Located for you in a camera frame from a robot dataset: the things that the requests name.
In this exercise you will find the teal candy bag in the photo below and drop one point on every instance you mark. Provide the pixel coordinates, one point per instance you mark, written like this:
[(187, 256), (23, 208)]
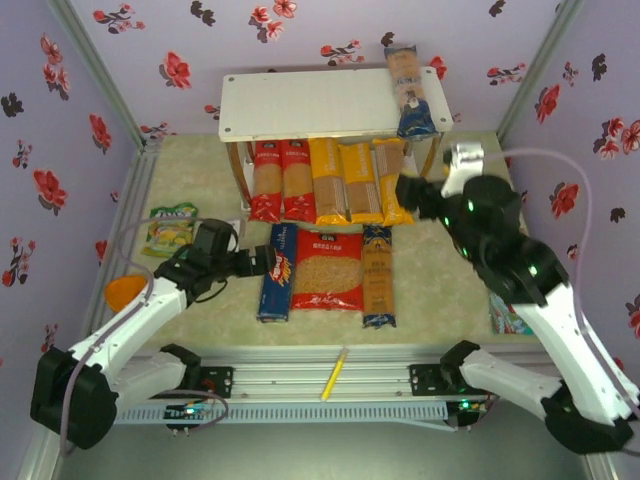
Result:
[(507, 317)]

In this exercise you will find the aluminium corner post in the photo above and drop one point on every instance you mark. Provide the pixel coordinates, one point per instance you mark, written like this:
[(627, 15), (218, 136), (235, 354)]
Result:
[(540, 65), (95, 65)]

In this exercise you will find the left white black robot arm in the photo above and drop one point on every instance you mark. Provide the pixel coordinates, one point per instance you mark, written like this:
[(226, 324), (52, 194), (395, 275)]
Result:
[(135, 320)]

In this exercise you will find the aluminium side rail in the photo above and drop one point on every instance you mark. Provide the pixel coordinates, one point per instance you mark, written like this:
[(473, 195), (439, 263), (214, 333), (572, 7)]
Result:
[(132, 185)]

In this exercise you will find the yellow pen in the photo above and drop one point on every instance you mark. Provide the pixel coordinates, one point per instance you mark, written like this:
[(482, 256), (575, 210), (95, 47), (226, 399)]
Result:
[(334, 375)]

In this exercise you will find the wide red macaroni bag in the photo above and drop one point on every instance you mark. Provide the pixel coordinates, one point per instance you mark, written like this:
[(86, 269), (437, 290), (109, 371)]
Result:
[(327, 270)]

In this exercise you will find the white two-tier shelf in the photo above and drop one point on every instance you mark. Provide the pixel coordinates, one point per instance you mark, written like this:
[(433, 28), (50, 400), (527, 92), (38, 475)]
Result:
[(310, 100)]

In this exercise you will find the circuit board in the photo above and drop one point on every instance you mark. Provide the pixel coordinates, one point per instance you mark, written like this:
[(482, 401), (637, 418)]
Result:
[(467, 410), (187, 413)]

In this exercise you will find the yellow spaghetti bag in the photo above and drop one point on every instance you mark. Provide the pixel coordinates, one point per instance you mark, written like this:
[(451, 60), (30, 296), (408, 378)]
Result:
[(327, 185), (361, 185), (390, 175)]

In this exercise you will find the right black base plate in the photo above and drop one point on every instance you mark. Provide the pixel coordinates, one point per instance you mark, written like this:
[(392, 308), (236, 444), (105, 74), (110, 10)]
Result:
[(425, 380)]

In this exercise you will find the left circuit board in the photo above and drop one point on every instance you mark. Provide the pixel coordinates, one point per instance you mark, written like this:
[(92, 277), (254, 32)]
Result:
[(187, 413)]

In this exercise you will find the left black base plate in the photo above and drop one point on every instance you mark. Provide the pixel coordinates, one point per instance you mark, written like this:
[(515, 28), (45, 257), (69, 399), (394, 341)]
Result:
[(220, 382)]

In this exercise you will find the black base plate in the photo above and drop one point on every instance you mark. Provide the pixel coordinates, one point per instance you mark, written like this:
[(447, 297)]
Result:
[(425, 380), (220, 382)]

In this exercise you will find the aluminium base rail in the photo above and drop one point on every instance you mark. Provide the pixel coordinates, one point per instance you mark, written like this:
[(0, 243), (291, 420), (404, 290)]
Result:
[(300, 375)]

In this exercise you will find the right circuit board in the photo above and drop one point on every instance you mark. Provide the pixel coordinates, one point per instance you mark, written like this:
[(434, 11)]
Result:
[(467, 410)]

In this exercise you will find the bright blue spaghetti bag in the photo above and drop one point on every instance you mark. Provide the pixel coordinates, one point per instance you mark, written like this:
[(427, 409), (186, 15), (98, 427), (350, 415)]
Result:
[(411, 90)]

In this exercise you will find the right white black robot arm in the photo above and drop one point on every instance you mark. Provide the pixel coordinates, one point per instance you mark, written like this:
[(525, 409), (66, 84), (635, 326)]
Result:
[(565, 340)]

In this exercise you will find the red spaghetti bag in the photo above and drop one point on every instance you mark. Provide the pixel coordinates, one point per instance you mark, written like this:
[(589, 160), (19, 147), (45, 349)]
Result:
[(298, 185), (266, 185)]

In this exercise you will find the blue Barilla spaghetti box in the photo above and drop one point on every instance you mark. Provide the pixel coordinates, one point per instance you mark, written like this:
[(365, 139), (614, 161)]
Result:
[(275, 295)]

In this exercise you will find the orange plastic bowl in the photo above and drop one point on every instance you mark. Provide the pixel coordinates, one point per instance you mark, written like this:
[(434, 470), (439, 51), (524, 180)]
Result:
[(125, 292)]

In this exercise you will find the green candy bag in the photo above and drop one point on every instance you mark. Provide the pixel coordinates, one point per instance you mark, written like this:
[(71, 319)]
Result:
[(167, 230)]

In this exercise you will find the dark blue gold spaghetti bag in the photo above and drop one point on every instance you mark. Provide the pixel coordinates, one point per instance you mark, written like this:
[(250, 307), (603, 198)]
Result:
[(378, 280)]

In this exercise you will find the aluminium frame leg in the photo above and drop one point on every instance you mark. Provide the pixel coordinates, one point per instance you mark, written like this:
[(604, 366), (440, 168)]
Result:
[(597, 467), (40, 450)]

